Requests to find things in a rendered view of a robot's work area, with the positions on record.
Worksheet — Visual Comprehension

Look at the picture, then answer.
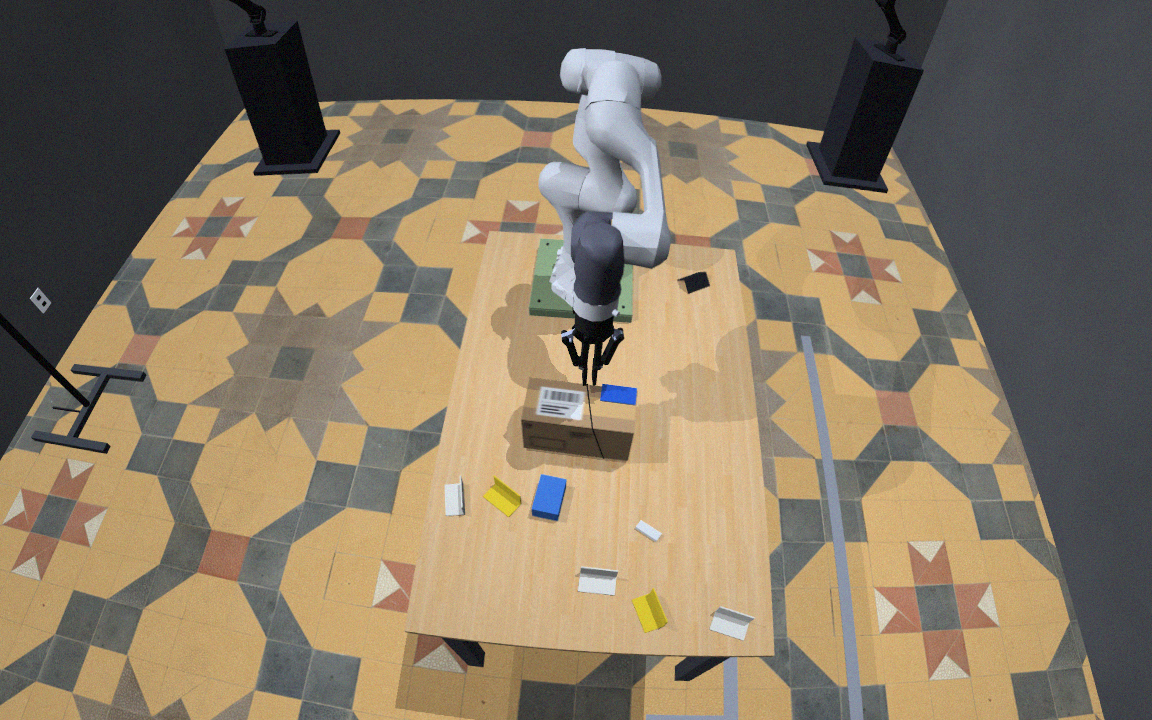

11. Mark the yellow l-shaped angle piece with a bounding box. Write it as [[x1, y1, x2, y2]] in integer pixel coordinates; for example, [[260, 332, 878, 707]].
[[632, 588, 668, 632]]

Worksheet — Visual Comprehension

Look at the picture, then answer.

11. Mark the brown cardboard box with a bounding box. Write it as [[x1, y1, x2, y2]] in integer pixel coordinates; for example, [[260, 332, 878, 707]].
[[521, 378, 638, 461]]

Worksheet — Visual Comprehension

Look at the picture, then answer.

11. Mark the yellow l-shaped bracket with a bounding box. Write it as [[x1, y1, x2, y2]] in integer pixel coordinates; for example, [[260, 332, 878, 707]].
[[484, 476, 522, 517]]

